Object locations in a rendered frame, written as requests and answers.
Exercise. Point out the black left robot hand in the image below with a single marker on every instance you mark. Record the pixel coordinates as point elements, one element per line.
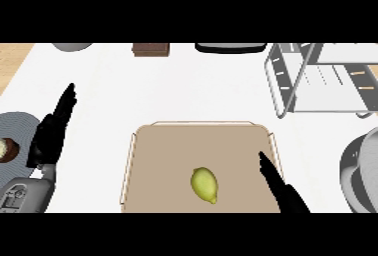
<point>52,128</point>

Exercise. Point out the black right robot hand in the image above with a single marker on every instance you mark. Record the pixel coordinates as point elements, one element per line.
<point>280,186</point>

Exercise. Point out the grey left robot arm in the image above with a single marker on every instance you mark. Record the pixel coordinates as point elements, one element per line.
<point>26,193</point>

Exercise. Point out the tan wooden tray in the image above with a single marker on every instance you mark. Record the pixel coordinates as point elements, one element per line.
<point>196,156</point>

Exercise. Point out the grey round placemat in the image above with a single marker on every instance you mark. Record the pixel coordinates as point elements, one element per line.
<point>15,146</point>

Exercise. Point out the brown cupcake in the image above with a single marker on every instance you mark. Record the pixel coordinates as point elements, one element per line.
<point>7,150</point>

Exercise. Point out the grey metal pot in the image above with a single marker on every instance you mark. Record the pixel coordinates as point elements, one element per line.
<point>362,173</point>

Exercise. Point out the grey round bowl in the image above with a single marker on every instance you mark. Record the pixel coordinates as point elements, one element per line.
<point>72,46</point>

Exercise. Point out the brown wooden block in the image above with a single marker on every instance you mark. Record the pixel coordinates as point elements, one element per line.
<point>150,49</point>

